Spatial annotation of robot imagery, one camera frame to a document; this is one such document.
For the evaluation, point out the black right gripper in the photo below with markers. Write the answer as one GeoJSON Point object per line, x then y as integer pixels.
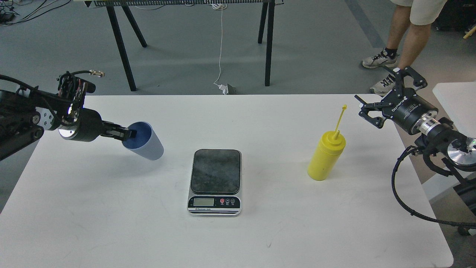
{"type": "Point", "coordinates": [409, 109]}

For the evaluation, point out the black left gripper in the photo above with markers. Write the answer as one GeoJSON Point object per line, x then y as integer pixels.
{"type": "Point", "coordinates": [90, 126]}

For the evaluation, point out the blue plastic cup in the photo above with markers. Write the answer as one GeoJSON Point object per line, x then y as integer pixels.
{"type": "Point", "coordinates": [146, 143]}

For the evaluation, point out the yellow squeeze bottle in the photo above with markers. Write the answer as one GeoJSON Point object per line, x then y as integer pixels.
{"type": "Point", "coordinates": [330, 146]}

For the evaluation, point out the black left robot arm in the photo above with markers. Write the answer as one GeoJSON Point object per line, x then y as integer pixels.
{"type": "Point", "coordinates": [20, 119]}

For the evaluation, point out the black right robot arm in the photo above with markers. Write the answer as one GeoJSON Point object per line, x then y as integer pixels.
{"type": "Point", "coordinates": [443, 149]}

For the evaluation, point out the digital kitchen scale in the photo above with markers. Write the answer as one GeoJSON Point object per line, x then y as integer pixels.
{"type": "Point", "coordinates": [215, 183]}

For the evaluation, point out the white grey sneaker near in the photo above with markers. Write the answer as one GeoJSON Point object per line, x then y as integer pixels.
{"type": "Point", "coordinates": [384, 86]}

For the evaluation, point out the white grey sneaker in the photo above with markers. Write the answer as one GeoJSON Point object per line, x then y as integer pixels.
{"type": "Point", "coordinates": [385, 58]}
{"type": "Point", "coordinates": [384, 86]}

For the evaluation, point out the white grey sneaker far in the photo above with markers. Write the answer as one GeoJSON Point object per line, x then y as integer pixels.
{"type": "Point", "coordinates": [385, 58]}

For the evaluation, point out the person legs beige shorts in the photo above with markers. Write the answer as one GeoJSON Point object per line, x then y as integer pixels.
{"type": "Point", "coordinates": [412, 18]}

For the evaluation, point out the power adapter on floor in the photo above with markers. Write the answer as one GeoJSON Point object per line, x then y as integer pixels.
{"type": "Point", "coordinates": [227, 89]}

